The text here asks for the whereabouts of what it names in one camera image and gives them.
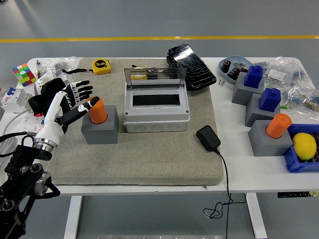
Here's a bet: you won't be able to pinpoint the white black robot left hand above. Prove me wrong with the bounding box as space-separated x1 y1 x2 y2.
33 80 100 146

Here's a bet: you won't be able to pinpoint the orange cylinder battery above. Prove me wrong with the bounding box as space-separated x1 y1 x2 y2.
265 113 293 138
87 96 108 124

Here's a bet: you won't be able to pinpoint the grey junction box with lid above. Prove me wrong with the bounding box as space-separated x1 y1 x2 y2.
123 67 191 133

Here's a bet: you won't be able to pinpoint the black cloth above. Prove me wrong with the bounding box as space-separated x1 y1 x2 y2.
27 77 67 118

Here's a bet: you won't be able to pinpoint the white power strip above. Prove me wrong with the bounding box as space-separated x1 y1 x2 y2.
19 112 47 140

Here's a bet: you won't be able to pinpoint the white circuit breaker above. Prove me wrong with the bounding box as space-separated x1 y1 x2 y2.
0 87 32 114

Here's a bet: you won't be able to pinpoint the large colourful puzzle cube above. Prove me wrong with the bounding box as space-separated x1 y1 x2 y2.
12 63 36 87

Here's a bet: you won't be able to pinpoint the clear plastic bag of screws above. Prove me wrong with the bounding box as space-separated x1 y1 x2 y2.
37 56 83 75

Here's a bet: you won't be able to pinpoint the grey block with round hole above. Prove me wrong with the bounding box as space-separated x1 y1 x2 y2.
81 105 119 145

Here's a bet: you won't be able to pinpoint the yellow square tape measure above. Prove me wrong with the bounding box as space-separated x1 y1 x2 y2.
62 58 112 76

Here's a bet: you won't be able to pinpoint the grey-brown mat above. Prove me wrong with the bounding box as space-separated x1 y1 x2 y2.
46 57 224 187

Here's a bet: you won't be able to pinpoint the white table leg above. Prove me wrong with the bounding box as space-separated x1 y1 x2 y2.
63 196 83 239
245 193 269 239

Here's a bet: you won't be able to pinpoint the black glossy cracked tablet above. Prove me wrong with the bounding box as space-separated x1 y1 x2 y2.
167 43 217 92

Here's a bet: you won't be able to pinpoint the black power adapter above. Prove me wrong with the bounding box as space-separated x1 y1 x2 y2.
195 125 222 152

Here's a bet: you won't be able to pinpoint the dark brown capacitor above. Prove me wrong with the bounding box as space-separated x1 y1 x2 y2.
227 66 240 80

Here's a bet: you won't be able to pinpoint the grey block holder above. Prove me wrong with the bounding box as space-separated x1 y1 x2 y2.
248 119 294 157
245 93 282 127
231 72 265 106

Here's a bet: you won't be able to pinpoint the silver metal part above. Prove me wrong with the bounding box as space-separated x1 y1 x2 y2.
233 62 249 73

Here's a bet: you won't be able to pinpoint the blue-grey oval tray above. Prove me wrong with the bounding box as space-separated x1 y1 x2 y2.
218 55 254 85

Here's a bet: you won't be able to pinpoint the blue block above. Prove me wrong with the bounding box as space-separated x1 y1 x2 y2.
258 87 282 112
243 65 264 88

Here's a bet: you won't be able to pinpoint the clear bag of parts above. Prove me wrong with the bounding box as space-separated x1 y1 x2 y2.
284 84 319 120
254 56 306 88

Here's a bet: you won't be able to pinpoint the blue plastic bin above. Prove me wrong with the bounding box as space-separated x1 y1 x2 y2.
283 123 319 173

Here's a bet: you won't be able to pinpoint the yellow lemon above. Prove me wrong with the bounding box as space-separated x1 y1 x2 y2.
292 132 317 161

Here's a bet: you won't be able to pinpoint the black table control panel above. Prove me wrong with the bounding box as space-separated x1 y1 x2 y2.
277 191 319 199

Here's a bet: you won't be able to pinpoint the dark components in bin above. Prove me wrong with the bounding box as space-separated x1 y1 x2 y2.
310 131 319 164

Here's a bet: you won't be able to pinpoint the white cable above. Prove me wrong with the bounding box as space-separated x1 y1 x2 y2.
0 109 31 170

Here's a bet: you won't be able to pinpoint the black adapter cord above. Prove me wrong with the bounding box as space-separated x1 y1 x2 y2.
203 148 247 239

